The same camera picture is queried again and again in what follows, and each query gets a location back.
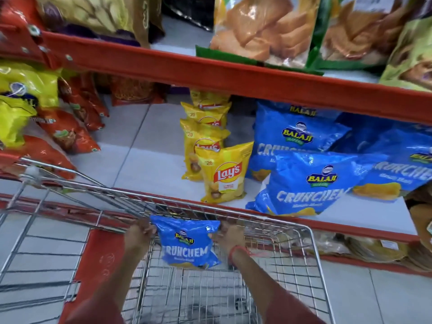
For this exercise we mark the person's left hand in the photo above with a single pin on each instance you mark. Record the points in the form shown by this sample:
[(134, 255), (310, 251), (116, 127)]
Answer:
[(138, 236)]

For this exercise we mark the person's right hand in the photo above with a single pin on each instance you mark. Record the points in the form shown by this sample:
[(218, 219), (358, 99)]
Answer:
[(233, 237)]

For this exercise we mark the person's right fingers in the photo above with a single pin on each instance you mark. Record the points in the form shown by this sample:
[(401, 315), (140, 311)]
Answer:
[(220, 232)]

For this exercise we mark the person's left fingers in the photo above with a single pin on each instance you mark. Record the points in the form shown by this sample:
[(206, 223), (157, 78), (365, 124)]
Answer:
[(150, 228)]

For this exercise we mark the small blue chips packet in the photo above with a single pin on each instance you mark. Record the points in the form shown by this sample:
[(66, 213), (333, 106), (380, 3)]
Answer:
[(185, 246)]

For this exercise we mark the person's left forearm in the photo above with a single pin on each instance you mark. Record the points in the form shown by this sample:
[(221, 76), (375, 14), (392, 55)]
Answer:
[(118, 276)]

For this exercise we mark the person's right forearm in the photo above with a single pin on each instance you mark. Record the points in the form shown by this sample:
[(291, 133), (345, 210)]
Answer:
[(254, 276)]

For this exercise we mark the red thread wrist band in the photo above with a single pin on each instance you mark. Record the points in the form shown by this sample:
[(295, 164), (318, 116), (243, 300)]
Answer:
[(236, 252)]

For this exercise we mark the yellow chips packet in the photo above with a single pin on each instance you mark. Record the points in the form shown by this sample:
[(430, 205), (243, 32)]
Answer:
[(224, 172), (209, 97), (199, 140), (202, 114)]

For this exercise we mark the red cart seat panel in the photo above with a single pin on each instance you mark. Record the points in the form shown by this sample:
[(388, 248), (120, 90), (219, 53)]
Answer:
[(98, 263)]

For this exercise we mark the person's red left sleeve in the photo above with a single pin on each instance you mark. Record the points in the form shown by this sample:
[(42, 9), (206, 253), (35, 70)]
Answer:
[(91, 313)]

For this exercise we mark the person's red sleeve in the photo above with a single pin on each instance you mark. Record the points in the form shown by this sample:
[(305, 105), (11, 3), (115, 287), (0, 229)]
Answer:
[(293, 312), (91, 313)]

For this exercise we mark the large blue chips packet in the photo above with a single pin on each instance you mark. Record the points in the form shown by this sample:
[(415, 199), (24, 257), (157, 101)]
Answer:
[(314, 185), (398, 168), (364, 128), (290, 131)]

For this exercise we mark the clear papad packet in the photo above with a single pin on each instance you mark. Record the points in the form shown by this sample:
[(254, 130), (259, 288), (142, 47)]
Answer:
[(420, 259), (374, 249), (325, 244)]

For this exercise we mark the person's red right sleeve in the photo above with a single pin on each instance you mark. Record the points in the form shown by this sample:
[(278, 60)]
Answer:
[(293, 312)]

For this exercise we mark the orange red snack packet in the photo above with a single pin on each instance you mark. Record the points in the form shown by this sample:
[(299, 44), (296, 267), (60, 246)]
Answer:
[(82, 104), (67, 131), (40, 155), (96, 94)]

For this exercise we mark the orange noodle snack packet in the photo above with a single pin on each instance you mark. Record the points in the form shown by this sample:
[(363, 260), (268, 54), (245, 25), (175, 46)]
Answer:
[(135, 91)]

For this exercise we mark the red metal shelf rack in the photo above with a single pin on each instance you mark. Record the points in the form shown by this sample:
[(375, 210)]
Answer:
[(202, 74)]

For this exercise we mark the yellow green snack packet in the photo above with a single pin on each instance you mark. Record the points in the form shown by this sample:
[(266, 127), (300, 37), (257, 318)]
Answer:
[(13, 121), (30, 82)]

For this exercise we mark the clear toast packet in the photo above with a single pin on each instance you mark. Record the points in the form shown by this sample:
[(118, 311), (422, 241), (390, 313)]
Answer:
[(263, 26)]

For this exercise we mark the dark snack packet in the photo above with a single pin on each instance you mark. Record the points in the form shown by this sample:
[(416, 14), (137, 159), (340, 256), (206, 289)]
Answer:
[(189, 10)]

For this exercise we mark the gold brown snack packet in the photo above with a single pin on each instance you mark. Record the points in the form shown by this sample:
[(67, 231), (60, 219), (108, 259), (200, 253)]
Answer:
[(94, 13)]

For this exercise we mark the green edged toast packet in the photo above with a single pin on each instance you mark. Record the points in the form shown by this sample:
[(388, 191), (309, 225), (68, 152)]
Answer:
[(357, 37)]

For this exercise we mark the light green snack packet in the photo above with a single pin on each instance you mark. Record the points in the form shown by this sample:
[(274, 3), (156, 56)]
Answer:
[(411, 60)]

